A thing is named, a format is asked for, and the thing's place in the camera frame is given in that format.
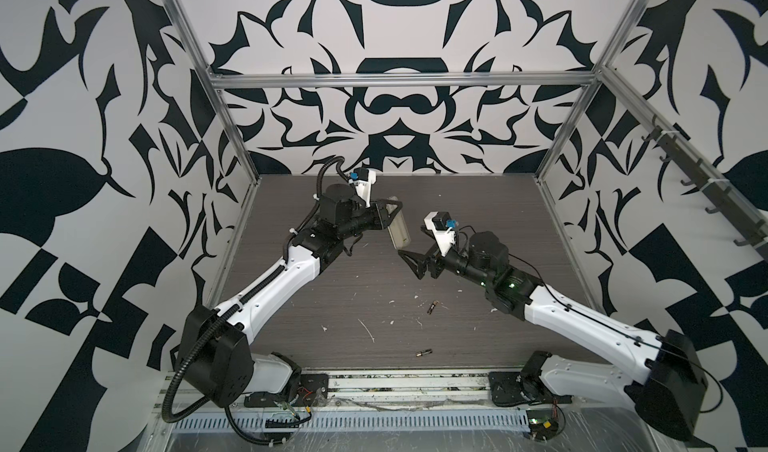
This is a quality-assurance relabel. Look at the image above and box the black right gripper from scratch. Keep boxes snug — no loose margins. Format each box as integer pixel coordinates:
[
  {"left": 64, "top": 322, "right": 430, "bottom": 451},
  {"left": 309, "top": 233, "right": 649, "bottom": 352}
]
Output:
[{"left": 401, "top": 242, "right": 496, "bottom": 292}]

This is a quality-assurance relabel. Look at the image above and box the white remote control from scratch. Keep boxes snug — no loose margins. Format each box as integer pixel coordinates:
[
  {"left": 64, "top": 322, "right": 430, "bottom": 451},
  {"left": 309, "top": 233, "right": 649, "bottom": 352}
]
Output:
[{"left": 388, "top": 211, "right": 411, "bottom": 250}]

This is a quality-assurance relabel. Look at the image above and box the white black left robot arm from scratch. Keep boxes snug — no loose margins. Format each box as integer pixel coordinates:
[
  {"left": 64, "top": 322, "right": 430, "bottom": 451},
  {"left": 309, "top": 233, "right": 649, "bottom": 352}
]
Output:
[{"left": 162, "top": 181, "right": 403, "bottom": 422}]

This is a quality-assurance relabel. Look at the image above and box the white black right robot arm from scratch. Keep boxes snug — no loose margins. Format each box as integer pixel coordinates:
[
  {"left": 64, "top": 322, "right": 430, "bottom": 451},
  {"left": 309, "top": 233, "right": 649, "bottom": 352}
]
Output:
[{"left": 398, "top": 227, "right": 708, "bottom": 442}]

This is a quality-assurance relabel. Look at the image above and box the small green circuit board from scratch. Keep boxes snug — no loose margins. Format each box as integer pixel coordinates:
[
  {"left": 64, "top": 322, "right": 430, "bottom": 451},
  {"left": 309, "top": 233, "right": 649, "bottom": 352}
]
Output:
[{"left": 524, "top": 414, "right": 565, "bottom": 442}]

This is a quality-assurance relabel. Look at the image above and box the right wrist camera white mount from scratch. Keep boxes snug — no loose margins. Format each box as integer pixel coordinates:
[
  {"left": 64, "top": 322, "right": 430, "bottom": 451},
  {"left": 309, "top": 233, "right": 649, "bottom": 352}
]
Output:
[{"left": 424, "top": 211, "right": 458, "bottom": 257}]

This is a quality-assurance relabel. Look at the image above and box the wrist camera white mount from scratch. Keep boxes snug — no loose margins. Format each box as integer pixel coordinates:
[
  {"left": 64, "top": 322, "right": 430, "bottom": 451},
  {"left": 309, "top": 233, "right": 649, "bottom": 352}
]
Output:
[
  {"left": 424, "top": 211, "right": 458, "bottom": 257},
  {"left": 349, "top": 167, "right": 377, "bottom": 207}
]

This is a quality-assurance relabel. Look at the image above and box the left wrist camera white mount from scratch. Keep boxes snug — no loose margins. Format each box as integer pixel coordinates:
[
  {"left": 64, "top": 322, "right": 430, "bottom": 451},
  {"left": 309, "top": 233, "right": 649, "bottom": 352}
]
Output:
[{"left": 349, "top": 167, "right": 377, "bottom": 207}]

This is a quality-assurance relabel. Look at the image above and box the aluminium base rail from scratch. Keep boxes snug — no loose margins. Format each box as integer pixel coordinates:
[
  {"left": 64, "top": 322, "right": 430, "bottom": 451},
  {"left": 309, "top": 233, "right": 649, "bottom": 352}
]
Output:
[{"left": 320, "top": 368, "right": 494, "bottom": 409}]

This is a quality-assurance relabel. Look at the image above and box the black corrugated cable conduit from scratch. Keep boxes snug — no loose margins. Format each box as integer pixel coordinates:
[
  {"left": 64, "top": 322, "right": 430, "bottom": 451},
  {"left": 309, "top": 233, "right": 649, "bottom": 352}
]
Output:
[{"left": 160, "top": 305, "right": 241, "bottom": 424}]

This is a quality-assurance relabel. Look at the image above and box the aluminium cage frame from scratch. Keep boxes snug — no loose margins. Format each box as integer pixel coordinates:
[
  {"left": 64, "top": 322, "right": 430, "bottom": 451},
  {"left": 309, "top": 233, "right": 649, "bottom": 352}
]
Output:
[{"left": 149, "top": 0, "right": 768, "bottom": 369}]

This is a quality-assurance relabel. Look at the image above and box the white slotted cable duct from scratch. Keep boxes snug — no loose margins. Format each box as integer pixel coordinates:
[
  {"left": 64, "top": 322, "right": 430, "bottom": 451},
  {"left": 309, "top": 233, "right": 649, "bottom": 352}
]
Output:
[{"left": 173, "top": 409, "right": 530, "bottom": 433}]

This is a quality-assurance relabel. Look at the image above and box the grey wall hook rail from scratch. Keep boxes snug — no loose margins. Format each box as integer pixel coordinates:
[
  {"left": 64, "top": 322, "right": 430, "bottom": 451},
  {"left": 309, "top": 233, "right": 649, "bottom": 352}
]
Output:
[{"left": 641, "top": 115, "right": 767, "bottom": 261}]

